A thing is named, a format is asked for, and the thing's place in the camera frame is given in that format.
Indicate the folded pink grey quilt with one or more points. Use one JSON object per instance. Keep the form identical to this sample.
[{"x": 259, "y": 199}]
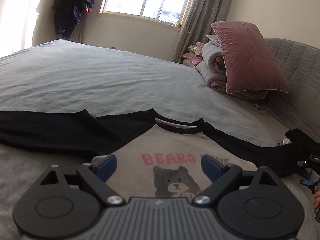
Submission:
[{"x": 207, "y": 59}]

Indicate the grey left curtain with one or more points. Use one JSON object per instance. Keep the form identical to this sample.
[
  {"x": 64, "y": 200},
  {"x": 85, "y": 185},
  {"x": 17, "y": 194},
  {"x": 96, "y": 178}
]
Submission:
[{"x": 78, "y": 31}]

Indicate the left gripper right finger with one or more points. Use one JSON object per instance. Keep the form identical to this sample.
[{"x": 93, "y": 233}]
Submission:
[{"x": 212, "y": 168}]

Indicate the navy blue hanging jacket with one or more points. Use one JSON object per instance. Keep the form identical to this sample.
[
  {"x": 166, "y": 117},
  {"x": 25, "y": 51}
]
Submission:
[{"x": 68, "y": 15}]

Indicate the pink velvet pillow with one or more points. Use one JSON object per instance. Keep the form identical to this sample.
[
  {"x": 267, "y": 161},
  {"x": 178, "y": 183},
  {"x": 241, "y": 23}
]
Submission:
[{"x": 249, "y": 63}]

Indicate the black and beige bear sweatshirt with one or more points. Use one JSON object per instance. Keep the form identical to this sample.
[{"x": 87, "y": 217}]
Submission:
[{"x": 156, "y": 156}]

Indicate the folded white grey clothes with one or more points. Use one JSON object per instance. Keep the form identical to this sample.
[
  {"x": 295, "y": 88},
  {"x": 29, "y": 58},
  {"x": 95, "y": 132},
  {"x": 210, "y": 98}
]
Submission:
[{"x": 284, "y": 141}]

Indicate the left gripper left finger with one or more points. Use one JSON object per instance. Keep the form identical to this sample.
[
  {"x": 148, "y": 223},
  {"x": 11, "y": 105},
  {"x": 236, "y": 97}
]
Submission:
[{"x": 105, "y": 168}]

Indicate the black garment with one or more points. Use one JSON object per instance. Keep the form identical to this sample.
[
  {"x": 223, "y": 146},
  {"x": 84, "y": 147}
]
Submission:
[{"x": 296, "y": 136}]

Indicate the grey bed sheet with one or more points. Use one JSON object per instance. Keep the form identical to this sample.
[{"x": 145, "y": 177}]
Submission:
[{"x": 67, "y": 77}]

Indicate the person's right hand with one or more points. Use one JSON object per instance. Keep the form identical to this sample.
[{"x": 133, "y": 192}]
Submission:
[{"x": 316, "y": 199}]

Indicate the grey curtain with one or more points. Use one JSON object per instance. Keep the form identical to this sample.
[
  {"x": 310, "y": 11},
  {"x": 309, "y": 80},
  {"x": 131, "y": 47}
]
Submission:
[
  {"x": 197, "y": 23},
  {"x": 78, "y": 31}
]

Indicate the grey right curtain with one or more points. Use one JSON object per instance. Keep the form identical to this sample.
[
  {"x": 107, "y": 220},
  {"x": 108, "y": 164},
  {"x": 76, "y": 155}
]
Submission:
[{"x": 197, "y": 23}]

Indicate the grey quilted headboard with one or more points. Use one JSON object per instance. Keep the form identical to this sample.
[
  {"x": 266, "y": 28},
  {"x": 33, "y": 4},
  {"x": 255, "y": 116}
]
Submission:
[{"x": 299, "y": 108}]

